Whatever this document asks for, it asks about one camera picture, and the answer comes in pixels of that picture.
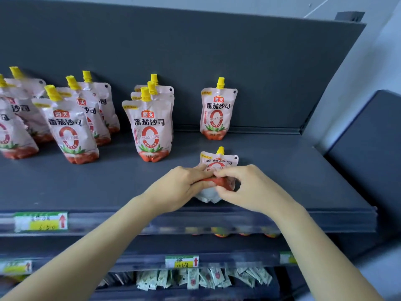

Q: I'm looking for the person's left hand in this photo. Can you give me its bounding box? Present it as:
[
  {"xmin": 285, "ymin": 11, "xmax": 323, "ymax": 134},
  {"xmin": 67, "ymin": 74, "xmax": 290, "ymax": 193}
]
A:
[{"xmin": 137, "ymin": 165, "xmax": 217, "ymax": 216}]

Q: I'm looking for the person's right hand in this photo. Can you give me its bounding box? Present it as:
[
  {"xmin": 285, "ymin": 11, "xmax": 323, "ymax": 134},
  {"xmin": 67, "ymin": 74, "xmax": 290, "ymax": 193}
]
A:
[{"xmin": 213, "ymin": 164, "xmax": 301, "ymax": 217}]

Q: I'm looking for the person's right forearm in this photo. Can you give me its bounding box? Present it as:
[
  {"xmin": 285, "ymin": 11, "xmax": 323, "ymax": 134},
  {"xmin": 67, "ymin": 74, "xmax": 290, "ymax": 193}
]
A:
[{"xmin": 271, "ymin": 203, "xmax": 384, "ymax": 301}]

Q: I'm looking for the person's left forearm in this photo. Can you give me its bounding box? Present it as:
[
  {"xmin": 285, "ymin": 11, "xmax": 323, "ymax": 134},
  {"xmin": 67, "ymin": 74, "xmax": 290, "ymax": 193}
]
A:
[{"xmin": 1, "ymin": 196, "xmax": 157, "ymax": 301}]

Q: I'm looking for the row of yellow lid jars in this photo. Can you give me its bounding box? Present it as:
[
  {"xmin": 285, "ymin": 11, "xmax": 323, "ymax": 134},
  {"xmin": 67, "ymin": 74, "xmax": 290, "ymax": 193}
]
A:
[{"xmin": 185, "ymin": 227, "xmax": 281, "ymax": 239}]

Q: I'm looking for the yellow green price tag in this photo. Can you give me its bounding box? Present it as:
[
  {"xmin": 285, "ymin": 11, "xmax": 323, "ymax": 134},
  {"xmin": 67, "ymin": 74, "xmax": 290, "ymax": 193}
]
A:
[
  {"xmin": 0, "ymin": 261, "xmax": 33, "ymax": 275},
  {"xmin": 279, "ymin": 251, "xmax": 297, "ymax": 265},
  {"xmin": 14, "ymin": 212, "xmax": 68, "ymax": 233},
  {"xmin": 165, "ymin": 255, "xmax": 200, "ymax": 269}
]

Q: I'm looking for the pile of green white packets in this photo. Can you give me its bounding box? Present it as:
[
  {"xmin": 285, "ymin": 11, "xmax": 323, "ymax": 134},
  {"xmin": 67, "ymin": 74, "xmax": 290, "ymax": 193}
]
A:
[{"xmin": 97, "ymin": 267, "xmax": 273, "ymax": 291}]

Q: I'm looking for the grey metal rack panel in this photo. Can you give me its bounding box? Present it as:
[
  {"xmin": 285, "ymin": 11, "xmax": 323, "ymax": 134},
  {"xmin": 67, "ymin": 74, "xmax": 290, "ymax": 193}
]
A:
[{"xmin": 324, "ymin": 89, "xmax": 401, "ymax": 239}]

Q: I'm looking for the white wall cable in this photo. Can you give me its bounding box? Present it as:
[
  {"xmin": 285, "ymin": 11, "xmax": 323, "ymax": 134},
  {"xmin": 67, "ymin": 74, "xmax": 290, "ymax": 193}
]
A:
[{"xmin": 303, "ymin": 0, "xmax": 334, "ymax": 18}]

